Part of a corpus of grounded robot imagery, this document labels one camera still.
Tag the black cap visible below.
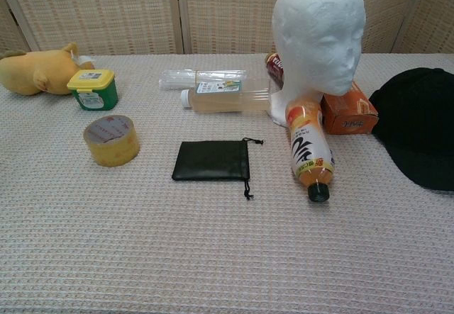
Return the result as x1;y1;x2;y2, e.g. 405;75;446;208
368;67;454;191

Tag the light tea bottle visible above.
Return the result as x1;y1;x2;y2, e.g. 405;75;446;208
179;79;273;113

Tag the orange drink bottle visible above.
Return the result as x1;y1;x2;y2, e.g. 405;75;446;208
286;98;336;202

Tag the white foam mannequin head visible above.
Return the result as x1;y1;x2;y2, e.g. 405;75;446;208
270;0;366;128

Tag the clear pack of straws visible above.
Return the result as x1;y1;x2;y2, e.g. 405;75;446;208
161;68;245;91

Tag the red label drink bottle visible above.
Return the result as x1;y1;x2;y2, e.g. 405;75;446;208
264;52;287;88

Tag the beige woven tablecloth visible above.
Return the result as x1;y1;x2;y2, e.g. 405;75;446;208
0;53;454;314

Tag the yellow packing tape roll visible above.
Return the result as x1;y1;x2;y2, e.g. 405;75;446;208
83;114;141;167

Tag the orange cardboard box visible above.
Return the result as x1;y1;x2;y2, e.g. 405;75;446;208
320;82;380;135

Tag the green container yellow lid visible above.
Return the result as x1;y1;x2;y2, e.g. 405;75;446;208
66;69;118;111

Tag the woven folding screen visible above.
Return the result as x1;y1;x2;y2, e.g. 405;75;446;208
0;0;454;58

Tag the yellow plush toy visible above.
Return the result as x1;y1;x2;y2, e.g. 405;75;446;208
0;43;96;96

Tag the black drawstring pouch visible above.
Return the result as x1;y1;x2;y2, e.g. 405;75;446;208
171;137;265;201

